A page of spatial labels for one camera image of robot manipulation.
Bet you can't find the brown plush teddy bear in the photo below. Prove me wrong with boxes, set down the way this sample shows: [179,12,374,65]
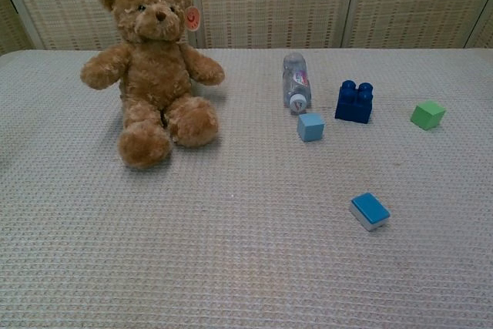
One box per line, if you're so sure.
[79,0,226,169]

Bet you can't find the beige waffle weave tablecloth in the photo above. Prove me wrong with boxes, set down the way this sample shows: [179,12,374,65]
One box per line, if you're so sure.
[0,48,493,329]

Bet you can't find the light blue cube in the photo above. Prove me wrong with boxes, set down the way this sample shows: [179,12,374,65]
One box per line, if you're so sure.
[297,112,326,143]

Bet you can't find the clear plastic water bottle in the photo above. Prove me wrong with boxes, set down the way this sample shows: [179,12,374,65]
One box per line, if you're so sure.
[282,52,311,116]

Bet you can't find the dark blue building brick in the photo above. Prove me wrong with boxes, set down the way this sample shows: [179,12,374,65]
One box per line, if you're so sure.
[334,79,374,125]

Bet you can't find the round orange hang tag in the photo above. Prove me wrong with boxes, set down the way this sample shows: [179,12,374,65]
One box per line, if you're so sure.
[184,5,201,33]

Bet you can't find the blue and white block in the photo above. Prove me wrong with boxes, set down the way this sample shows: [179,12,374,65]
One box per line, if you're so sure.
[349,192,391,233]

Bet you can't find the woven folding screen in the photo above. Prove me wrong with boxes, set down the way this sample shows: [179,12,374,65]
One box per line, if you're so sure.
[0,0,493,56]

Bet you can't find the green cube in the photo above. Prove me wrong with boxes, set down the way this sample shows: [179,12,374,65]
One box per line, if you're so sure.
[409,99,447,131]

